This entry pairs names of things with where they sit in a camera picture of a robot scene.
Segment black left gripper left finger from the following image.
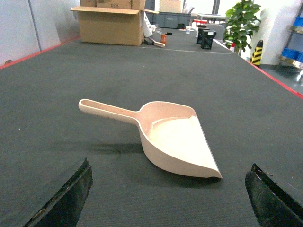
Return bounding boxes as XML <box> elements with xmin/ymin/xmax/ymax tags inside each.
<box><xmin>0</xmin><ymin>158</ymin><xmax>93</xmax><ymax>227</ymax></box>

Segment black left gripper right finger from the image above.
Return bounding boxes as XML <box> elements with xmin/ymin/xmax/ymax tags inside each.
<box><xmin>245</xmin><ymin>163</ymin><xmax>303</xmax><ymax>227</ymax></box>

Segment beige plastic dustpan tray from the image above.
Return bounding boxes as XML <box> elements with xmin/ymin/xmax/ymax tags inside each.
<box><xmin>79</xmin><ymin>99</ymin><xmax>222</xmax><ymax>179</ymax></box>

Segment steel shelf rack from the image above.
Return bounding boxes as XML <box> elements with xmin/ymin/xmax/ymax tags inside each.
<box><xmin>277</xmin><ymin>14</ymin><xmax>303</xmax><ymax>84</ymax></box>

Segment yellow black traffic cone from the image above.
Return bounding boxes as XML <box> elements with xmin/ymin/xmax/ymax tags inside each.
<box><xmin>250</xmin><ymin>40</ymin><xmax>263</xmax><ymax>67</ymax></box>

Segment black box rear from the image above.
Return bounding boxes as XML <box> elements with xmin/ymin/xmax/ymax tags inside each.
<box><xmin>196</xmin><ymin>27</ymin><xmax>210</xmax><ymax>44</ymax></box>

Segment black box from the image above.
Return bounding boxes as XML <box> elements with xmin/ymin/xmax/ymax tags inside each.
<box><xmin>196</xmin><ymin>27</ymin><xmax>210</xmax><ymax>44</ymax></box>
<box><xmin>200</xmin><ymin>30</ymin><xmax>216</xmax><ymax>50</ymax></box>

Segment black box front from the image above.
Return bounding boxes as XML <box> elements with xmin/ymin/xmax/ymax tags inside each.
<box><xmin>200</xmin><ymin>30</ymin><xmax>216</xmax><ymax>50</ymax></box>

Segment green potted plant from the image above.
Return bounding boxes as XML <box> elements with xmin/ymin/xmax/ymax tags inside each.
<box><xmin>223</xmin><ymin>0</ymin><xmax>261</xmax><ymax>55</ymax></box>

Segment large cardboard box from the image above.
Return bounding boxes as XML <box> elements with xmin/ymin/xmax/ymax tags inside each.
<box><xmin>71</xmin><ymin>0</ymin><xmax>159</xmax><ymax>46</ymax></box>

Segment orange small can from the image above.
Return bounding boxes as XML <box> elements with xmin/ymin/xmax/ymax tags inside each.
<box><xmin>160</xmin><ymin>34</ymin><xmax>167</xmax><ymax>44</ymax></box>

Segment grey plastic crate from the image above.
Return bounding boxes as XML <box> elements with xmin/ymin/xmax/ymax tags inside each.
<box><xmin>155</xmin><ymin>12</ymin><xmax>191</xmax><ymax>29</ymax></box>

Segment wooden handle brush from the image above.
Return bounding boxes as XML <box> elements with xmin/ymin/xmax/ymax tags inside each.
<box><xmin>144</xmin><ymin>37</ymin><xmax>166</xmax><ymax>48</ymax></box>

